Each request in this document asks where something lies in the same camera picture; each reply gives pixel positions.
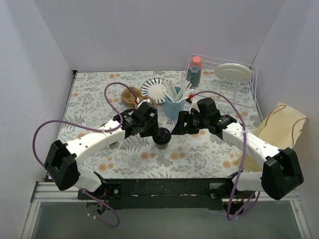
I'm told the blue striped plate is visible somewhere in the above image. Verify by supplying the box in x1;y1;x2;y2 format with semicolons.
140;77;166;104

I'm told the pink cup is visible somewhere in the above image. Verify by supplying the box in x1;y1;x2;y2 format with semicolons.
191;56;202;71

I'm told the black coffee cup lid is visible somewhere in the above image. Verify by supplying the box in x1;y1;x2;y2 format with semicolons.
152;127;171;141

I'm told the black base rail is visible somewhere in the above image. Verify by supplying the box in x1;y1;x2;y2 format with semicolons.
77;177;250;211

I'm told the blue straw holder cup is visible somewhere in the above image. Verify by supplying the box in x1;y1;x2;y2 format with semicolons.
164;86;184;120

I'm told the brown cardboard cup carrier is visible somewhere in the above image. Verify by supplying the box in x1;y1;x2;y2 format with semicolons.
121;86;158;110

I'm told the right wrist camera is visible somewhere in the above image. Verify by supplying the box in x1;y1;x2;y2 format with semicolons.
186;94;199;114

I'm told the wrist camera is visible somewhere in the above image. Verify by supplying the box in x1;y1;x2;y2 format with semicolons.
135;98;153;109
186;94;199;114

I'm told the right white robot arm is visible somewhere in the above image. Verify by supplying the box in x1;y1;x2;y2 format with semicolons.
171;98;304;200

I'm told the dark paper coffee cup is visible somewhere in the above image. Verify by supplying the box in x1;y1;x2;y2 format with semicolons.
154;139;170;149

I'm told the cream white plate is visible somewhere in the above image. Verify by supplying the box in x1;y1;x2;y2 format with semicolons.
214;63;252;82

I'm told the white wire dish rack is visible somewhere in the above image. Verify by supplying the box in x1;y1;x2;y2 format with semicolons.
182;54;258;113

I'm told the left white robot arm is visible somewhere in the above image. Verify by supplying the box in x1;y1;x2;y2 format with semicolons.
44;101;159;199

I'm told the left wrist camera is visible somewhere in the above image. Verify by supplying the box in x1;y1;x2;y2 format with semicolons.
135;98;153;109

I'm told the brown paper bag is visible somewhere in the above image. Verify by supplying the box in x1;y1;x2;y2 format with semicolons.
235;102;310;172

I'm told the dark teal cup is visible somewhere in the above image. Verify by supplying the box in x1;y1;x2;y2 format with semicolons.
186;65;201;87

